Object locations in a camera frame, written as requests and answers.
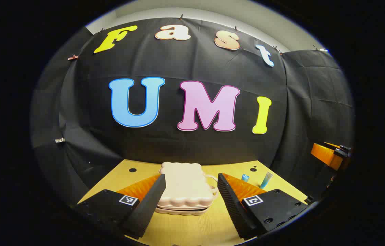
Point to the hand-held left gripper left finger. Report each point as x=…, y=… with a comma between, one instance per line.
x=150, y=205

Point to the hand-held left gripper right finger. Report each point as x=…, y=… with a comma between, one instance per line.
x=230, y=205

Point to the teal skin care tube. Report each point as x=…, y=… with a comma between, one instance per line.
x=266, y=180

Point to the black table grommet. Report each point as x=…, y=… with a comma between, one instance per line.
x=132, y=169
x=253, y=169

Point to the black backdrop cloth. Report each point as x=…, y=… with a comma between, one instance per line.
x=165, y=147

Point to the reddish cloth clip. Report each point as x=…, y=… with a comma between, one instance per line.
x=73, y=57

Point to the white cloth clip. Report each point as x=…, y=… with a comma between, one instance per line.
x=59, y=140

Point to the blue skin care bottle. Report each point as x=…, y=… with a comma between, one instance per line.
x=245, y=177

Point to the beige pink suitcase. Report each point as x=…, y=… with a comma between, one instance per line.
x=185, y=184

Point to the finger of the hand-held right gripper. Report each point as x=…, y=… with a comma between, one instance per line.
x=325, y=153

